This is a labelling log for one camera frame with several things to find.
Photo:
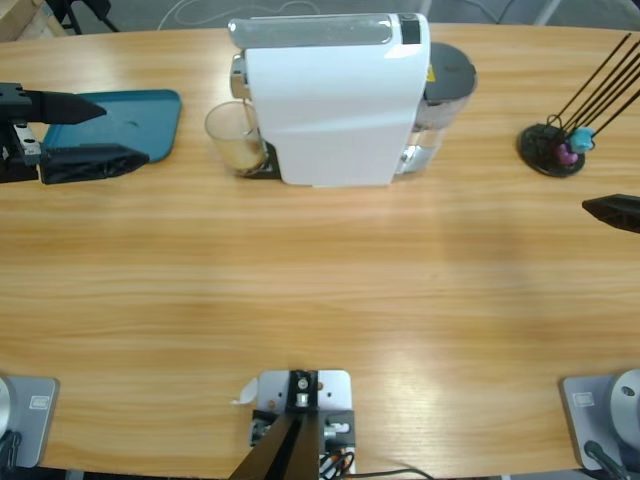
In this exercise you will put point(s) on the light blue coffee capsule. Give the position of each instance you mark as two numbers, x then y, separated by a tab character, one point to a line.
581	140

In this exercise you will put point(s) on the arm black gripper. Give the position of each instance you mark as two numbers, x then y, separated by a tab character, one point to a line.
12	150

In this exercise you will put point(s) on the clear glass cup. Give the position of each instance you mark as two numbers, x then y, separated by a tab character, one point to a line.
237	145

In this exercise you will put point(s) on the silver drip tray grid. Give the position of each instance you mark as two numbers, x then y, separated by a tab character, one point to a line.
272	162

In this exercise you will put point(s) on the grey base plate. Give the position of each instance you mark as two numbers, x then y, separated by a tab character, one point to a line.
35	425
580	415

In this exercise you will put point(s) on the dark camera post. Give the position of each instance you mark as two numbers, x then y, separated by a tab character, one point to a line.
290	450

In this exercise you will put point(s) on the teal plastic tray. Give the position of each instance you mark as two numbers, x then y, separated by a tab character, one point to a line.
145	122

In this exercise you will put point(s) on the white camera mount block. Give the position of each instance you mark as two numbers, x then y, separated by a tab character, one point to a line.
335	395

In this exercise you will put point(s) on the light wooden crate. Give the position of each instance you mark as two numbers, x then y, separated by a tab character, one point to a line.
15	20

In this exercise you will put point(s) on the purple coffee capsule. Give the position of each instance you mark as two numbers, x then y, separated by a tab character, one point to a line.
566	155

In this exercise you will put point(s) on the clear water tank grey lid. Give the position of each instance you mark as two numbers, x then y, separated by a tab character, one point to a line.
450	70

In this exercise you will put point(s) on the grey coffee machine lever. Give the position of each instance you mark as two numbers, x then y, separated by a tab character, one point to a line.
310	32

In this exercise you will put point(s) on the black chair frame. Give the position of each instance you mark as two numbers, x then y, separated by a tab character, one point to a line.
95	7

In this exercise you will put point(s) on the black capsule holder with rods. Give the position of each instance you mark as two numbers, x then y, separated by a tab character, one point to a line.
537	145

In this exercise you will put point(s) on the white capsule coffee machine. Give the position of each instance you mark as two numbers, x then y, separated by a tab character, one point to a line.
330	125

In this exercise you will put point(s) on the white paper tab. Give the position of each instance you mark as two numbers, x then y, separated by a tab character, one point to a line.
247	392

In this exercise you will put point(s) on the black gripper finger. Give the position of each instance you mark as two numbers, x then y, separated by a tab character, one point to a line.
617	212

